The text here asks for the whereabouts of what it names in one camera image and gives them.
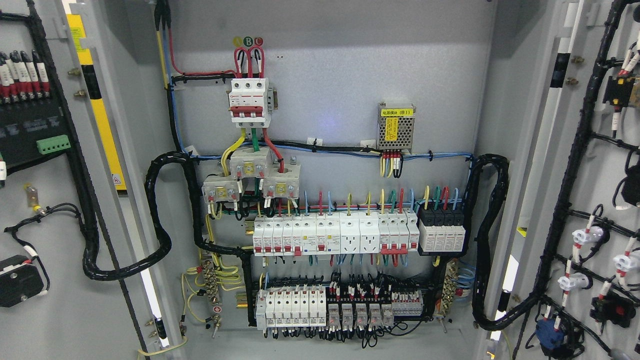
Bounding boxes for grey cabinet door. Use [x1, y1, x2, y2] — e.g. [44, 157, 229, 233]
[470, 0, 639, 360]
[0, 0, 186, 360]

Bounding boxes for grey current transformers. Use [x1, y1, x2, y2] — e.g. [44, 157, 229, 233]
[201, 146, 301, 205]

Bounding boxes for white breaker and socket row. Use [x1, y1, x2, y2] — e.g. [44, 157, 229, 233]
[253, 210, 419, 256]

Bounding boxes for metal mesh power supply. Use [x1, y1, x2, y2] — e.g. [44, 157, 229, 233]
[377, 101, 416, 152]

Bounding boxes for white red main breaker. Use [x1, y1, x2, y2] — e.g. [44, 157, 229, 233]
[228, 78, 275, 129]

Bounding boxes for lower relay and breaker row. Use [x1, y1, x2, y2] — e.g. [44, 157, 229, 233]
[254, 284, 424, 339]

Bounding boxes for black surge protector block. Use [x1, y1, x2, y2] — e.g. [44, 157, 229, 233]
[418, 208, 467, 256]

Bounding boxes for right black cable conduit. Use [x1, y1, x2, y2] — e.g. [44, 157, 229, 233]
[470, 153, 511, 331]

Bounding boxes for black cable conduit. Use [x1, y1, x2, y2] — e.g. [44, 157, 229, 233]
[82, 151, 256, 281]
[470, 153, 511, 331]

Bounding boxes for left black cable conduit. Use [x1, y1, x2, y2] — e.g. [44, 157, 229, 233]
[82, 151, 256, 281]

